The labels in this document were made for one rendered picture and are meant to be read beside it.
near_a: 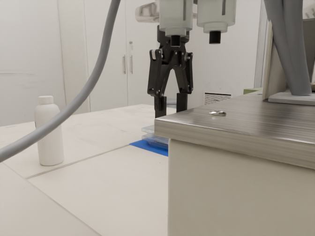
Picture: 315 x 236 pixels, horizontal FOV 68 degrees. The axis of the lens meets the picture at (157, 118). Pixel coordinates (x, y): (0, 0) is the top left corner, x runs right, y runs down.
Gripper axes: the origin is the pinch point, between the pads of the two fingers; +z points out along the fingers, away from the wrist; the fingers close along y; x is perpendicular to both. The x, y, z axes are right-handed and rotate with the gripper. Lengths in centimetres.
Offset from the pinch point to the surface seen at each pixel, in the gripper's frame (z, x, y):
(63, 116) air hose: -5.9, -13.8, -34.2
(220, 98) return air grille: 36, 136, 291
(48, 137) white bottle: 3.6, 11.7, -25.5
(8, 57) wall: -18, 197, 22
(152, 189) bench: 9.6, -10.8, -18.4
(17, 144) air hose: -4.5, -15.1, -38.8
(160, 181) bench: 9.7, -9.9, -15.3
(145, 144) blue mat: 9.7, 7.3, -2.2
